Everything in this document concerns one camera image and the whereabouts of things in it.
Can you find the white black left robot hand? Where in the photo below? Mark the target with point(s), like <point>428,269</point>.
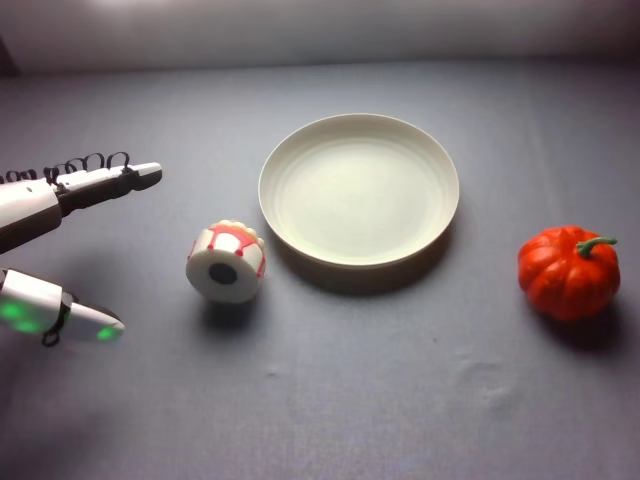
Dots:
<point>30,200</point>

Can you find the toy strawberry cream cake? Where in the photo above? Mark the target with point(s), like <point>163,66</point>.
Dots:
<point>225,260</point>

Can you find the round white plate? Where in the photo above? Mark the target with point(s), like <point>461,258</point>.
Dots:
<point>360,195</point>

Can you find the orange toy pumpkin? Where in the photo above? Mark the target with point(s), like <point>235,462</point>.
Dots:
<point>565,280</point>

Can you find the grey table cloth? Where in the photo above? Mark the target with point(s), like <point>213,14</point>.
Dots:
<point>300,400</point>

